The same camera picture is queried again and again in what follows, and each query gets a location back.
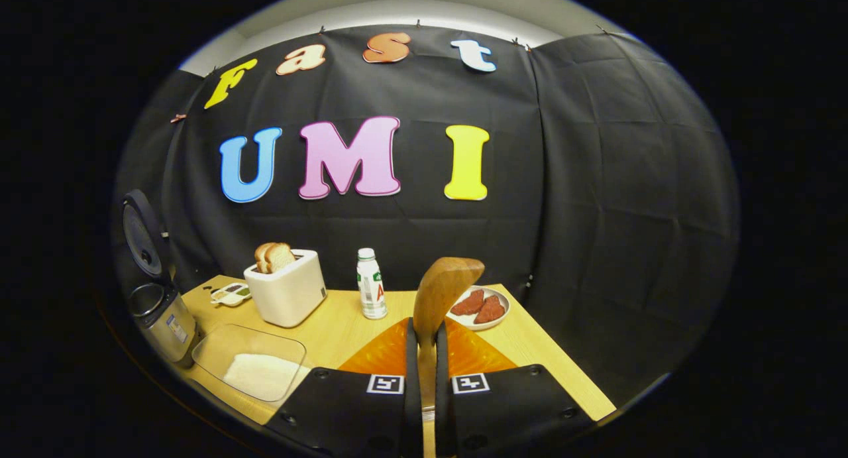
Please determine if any red meat slice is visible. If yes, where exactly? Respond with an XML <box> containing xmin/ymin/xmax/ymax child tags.
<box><xmin>474</xmin><ymin>295</ymin><xmax>507</xmax><ymax>325</ymax></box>
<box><xmin>450</xmin><ymin>290</ymin><xmax>486</xmax><ymax>316</ymax></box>

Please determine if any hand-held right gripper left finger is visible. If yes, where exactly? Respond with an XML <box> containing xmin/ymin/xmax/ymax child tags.
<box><xmin>265</xmin><ymin>317</ymin><xmax>423</xmax><ymax>458</ymax></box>

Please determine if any wooden spoon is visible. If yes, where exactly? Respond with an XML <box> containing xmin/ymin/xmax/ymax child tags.
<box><xmin>413</xmin><ymin>257</ymin><xmax>486</xmax><ymax>458</ymax></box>

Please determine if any white milk bottle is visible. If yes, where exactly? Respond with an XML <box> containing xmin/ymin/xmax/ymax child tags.
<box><xmin>356</xmin><ymin>248</ymin><xmax>388</xmax><ymax>320</ymax></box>

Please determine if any white plate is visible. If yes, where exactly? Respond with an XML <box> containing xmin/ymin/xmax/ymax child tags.
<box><xmin>447</xmin><ymin>286</ymin><xmax>511</xmax><ymax>331</ymax></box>

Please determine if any black backdrop cloth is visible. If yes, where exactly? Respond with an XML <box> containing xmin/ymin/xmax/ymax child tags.
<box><xmin>113</xmin><ymin>24</ymin><xmax>739</xmax><ymax>406</ymax></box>

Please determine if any dark grey rice cooker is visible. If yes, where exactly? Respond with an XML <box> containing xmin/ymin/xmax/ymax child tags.
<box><xmin>121</xmin><ymin>189</ymin><xmax>199</xmax><ymax>369</ymax></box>

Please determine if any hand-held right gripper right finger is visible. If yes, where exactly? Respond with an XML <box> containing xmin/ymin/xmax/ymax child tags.
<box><xmin>434</xmin><ymin>317</ymin><xmax>594</xmax><ymax>458</ymax></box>

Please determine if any clear plastic container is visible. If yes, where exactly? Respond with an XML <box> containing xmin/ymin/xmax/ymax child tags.
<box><xmin>191</xmin><ymin>323</ymin><xmax>309</xmax><ymax>404</ymax></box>

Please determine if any white divided condiment dish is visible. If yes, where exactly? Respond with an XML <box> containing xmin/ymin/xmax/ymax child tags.
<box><xmin>211</xmin><ymin>282</ymin><xmax>252</xmax><ymax>307</ymax></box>

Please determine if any white toaster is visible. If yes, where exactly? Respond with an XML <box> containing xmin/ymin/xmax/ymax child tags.
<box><xmin>243</xmin><ymin>249</ymin><xmax>327</xmax><ymax>328</ymax></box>

